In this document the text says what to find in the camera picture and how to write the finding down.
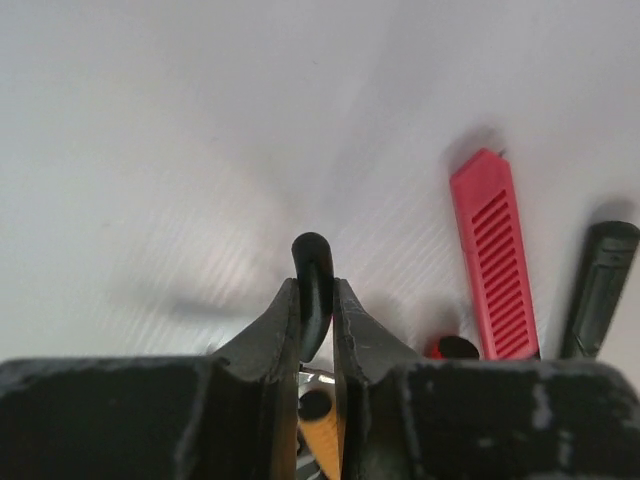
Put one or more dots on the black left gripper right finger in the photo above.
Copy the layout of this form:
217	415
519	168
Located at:
408	417

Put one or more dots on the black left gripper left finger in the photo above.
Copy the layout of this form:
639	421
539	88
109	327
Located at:
228	415

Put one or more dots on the black handled pliers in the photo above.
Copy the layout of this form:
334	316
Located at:
314	267

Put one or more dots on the yellow black screwdriver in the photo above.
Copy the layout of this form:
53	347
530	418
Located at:
451	347

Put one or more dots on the red utility knife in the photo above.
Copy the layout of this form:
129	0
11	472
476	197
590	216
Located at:
487	217

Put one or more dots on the orange handled screwdriver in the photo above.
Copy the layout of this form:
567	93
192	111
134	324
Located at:
319	425

